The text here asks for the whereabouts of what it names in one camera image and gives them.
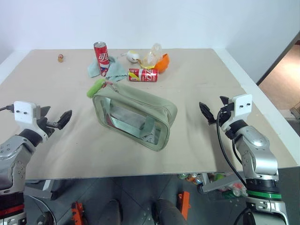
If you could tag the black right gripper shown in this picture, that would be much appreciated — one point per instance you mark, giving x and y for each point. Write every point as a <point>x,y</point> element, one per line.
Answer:
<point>225,112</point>

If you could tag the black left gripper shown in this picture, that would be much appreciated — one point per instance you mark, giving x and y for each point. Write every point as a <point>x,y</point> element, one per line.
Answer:
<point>45,125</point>

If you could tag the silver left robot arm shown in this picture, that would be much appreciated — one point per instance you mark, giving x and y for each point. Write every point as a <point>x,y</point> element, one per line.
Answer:
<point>14,152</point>

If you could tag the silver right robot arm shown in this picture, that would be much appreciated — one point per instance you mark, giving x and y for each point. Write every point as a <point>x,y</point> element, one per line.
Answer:
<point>257,150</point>

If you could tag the green transparent toiletry bag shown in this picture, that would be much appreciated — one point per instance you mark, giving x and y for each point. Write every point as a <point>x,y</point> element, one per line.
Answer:
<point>138,117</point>

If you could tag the beige table cover cloth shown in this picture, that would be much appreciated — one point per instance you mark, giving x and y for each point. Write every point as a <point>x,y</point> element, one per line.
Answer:
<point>70,145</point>

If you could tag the small brown round nut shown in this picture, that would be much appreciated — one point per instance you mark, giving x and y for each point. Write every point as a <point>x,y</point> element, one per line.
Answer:
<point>61,57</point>

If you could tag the green round object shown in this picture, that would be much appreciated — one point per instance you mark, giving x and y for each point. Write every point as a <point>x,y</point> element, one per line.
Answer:
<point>219,177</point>

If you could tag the tall red soda can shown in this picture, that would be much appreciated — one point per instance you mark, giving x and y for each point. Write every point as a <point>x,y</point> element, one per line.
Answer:
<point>102,59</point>

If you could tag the teal cleaning cloth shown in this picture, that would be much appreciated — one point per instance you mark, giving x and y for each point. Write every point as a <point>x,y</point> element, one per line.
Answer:
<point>114,70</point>

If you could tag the drink cans under table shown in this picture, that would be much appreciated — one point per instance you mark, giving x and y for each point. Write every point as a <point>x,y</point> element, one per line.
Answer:
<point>192,178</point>

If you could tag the red soda can yellow stripe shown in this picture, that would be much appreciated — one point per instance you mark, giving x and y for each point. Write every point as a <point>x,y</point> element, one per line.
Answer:
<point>143,75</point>

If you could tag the crumpled clear plastic bottle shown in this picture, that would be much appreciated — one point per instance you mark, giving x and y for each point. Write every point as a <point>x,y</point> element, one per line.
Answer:
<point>153,55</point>

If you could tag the red white plastic packaging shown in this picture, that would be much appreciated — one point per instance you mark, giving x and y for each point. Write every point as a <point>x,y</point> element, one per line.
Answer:
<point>237,189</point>

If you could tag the white yellow crumpled wrapper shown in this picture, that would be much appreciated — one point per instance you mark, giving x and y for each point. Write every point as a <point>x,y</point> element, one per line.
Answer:
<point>133,56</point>

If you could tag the orange black clamp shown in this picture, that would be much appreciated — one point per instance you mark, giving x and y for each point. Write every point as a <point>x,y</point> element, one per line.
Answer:
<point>77,213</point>
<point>184,205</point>

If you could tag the dark rounded shape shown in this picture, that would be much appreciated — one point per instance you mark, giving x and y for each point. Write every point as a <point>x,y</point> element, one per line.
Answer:
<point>113,212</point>
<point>166,212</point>

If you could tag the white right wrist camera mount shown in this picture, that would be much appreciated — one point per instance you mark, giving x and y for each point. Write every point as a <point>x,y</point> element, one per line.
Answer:
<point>242,105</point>

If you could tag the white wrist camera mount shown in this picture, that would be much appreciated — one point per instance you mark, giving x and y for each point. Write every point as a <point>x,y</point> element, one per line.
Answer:
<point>242,105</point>
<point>23,114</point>

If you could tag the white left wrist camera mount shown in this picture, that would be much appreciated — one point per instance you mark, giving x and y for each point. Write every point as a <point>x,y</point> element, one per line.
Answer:
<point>23,114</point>

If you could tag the grey metal table bracket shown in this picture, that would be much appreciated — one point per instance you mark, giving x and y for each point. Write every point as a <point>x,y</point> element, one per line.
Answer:
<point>218,185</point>
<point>39,191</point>

